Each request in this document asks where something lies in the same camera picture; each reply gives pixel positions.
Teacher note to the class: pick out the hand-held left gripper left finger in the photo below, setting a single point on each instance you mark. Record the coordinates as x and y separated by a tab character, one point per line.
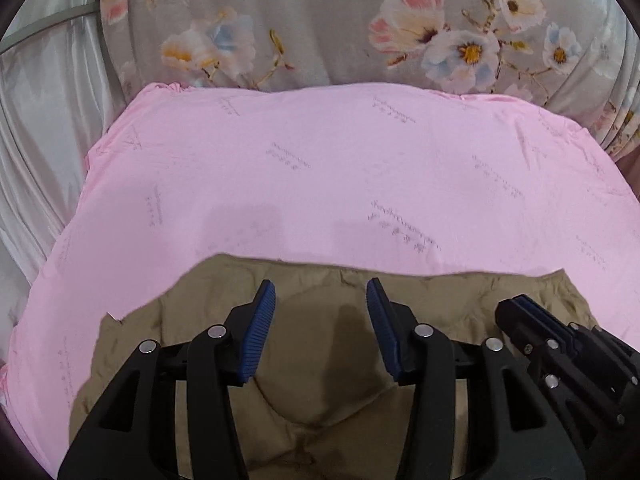
257	335

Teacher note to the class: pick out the olive quilted jacket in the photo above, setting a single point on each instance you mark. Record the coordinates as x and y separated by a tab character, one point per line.
310	410

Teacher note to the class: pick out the grey metal rail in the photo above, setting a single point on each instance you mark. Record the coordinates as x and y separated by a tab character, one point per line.
65	16

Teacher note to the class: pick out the dusty pink cloth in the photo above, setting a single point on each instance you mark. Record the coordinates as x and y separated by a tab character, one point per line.
631	175

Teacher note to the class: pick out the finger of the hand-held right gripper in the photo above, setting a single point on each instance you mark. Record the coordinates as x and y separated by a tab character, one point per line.
537	310
520	325

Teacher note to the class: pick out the pink bed sheet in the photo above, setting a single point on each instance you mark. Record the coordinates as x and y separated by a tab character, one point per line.
300	160

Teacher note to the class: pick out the grey floral cloth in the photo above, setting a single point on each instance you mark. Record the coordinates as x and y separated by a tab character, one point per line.
325	20

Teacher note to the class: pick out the white satin curtain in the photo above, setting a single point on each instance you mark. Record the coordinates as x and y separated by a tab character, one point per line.
40	135

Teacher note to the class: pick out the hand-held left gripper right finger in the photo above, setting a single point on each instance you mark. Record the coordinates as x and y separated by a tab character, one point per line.
384	335

